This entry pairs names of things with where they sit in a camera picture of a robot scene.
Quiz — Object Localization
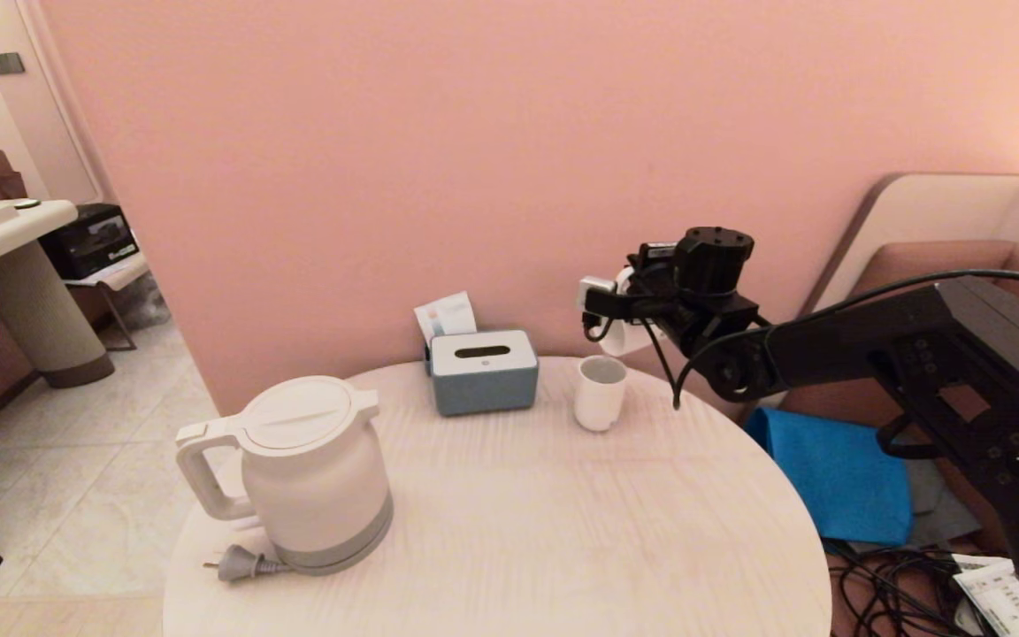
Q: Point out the white ribbed mug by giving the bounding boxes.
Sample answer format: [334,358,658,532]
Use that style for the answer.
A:
[602,265,668,357]

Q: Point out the white electric kettle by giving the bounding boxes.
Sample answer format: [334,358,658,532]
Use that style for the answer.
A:
[175,377,394,576]

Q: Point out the brown upholstered sofa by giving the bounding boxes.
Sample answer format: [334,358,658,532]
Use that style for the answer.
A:
[779,241,1019,554]

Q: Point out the beige rounded backrest panel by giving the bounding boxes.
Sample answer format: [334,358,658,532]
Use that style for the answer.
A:
[739,173,1019,423]

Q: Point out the blue folded cloth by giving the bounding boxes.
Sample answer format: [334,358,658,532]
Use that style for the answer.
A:
[744,407,912,546]

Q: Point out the grey tissue box white lid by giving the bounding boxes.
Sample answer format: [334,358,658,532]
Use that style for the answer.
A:
[427,330,539,417]

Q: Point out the white paper sachets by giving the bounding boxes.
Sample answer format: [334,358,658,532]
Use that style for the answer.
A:
[415,292,478,344]

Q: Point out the grey folded cloth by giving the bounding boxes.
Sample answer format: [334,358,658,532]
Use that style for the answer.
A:
[903,442,979,552]

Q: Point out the printed white paper sheet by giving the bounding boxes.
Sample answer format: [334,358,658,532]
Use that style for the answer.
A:
[952,555,1019,637]

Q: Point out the grey round kettle base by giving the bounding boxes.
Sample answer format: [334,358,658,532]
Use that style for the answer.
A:
[275,526,394,577]

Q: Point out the grey power plug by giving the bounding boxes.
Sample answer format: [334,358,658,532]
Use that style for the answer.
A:
[203,543,291,582]

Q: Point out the clear plastic bag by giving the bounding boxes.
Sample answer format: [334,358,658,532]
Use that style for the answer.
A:
[111,272,172,330]

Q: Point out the small white metal-legged stool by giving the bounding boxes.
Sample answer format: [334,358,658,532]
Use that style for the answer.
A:
[63,254,152,352]

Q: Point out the black box appliance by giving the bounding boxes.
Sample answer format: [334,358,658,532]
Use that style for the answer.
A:
[41,204,141,281]

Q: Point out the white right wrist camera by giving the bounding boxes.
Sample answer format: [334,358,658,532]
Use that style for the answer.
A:
[578,276,652,324]

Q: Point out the small white handleless cup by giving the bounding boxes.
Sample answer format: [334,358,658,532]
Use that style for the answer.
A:
[574,356,629,433]

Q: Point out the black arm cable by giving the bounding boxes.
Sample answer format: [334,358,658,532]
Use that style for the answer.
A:
[642,268,1019,411]

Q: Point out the black cable bundle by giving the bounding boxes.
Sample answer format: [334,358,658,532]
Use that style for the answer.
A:
[826,539,1019,637]

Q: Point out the beige sink pedestal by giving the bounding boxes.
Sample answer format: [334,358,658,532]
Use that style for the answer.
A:
[0,242,117,390]

